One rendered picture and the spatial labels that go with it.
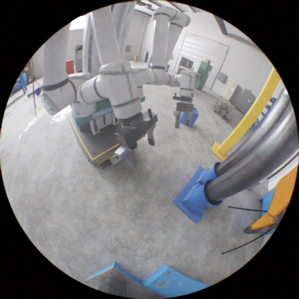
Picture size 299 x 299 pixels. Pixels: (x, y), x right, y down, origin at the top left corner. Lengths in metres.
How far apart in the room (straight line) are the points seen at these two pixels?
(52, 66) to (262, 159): 1.12
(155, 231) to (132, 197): 0.45
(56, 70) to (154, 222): 1.34
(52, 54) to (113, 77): 0.35
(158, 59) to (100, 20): 0.38
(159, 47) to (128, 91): 0.48
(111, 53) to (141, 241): 1.35
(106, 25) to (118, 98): 0.35
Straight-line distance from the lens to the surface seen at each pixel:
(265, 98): 1.94
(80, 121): 0.77
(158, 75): 0.64
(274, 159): 0.73
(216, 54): 10.53
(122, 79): 0.28
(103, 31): 0.50
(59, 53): 0.54
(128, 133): 0.32
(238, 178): 0.81
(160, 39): 0.73
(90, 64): 0.88
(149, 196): 1.18
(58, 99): 0.59
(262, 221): 0.42
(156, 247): 1.21
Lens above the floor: 1.12
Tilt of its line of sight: 51 degrees down
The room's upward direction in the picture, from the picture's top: 19 degrees clockwise
